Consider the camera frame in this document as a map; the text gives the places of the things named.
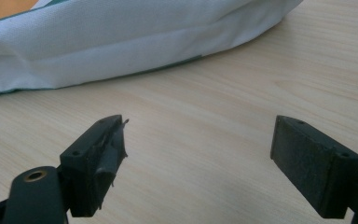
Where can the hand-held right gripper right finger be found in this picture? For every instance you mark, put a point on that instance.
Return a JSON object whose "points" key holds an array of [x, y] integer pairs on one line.
{"points": [[304, 165]]}

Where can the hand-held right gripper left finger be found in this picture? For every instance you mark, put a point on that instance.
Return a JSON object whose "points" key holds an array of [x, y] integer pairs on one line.
{"points": [[84, 174]]}

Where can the white tote bag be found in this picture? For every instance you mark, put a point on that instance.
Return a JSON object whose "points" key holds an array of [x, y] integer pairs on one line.
{"points": [[112, 43]]}

